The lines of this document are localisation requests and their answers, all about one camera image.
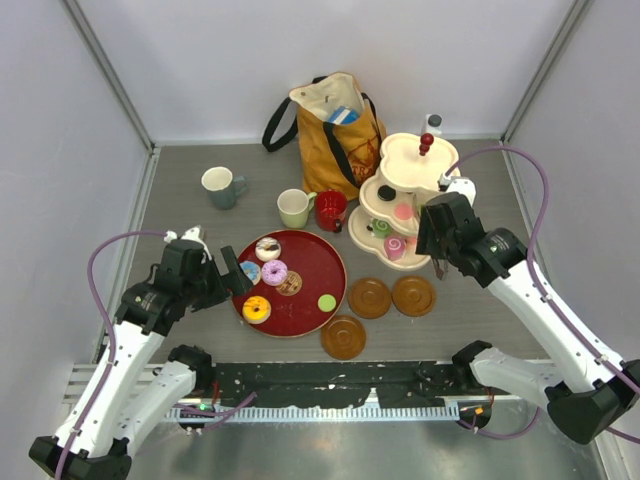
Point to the white bottle grey cap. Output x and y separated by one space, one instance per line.
432 125

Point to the purple sprinkled donut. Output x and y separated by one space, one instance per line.
274 272

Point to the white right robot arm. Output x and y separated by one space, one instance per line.
588 387

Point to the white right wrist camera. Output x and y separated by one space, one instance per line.
463 186

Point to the light green ceramic mug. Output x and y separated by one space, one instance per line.
294 206

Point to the red ceramic mug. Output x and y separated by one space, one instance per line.
330 210

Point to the brown wooden saucer left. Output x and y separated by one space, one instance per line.
369 298

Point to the brown wooden saucer front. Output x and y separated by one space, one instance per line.
343 337

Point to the chocolate white frosted donut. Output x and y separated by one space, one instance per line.
267 249

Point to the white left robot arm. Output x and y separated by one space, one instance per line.
109 423

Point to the brown wooden saucer right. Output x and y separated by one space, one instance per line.
414 295

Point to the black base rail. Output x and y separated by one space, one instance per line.
337 385

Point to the pink sandwich cookie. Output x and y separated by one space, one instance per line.
403 211

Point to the blue white box in bag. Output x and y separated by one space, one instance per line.
343 116

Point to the yellow frosted donut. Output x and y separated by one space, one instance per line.
256 310

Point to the grey-green ceramic mug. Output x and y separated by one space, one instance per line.
223 187

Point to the black sandwich cookie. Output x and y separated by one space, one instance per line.
386 193

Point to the pink swirl roll cake front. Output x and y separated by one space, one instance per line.
395 247

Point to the yellow canvas tote bag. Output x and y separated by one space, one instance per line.
338 157

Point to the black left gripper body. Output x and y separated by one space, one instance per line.
205 288

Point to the three-tier cream cake stand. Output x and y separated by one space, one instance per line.
412 166

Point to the green swirl roll cake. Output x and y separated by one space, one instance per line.
380 228

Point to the round red lacquer tray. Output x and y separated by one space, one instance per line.
315 269

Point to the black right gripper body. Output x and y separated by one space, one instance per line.
432 242

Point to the green macaron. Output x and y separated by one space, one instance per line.
326 303

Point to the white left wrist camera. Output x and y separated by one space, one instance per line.
194 234

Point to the blue frosted donut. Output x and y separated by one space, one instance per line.
252 271

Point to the brown wooden saucer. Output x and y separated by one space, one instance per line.
343 337
414 295
369 298

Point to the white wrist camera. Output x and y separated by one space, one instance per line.
463 186
194 234

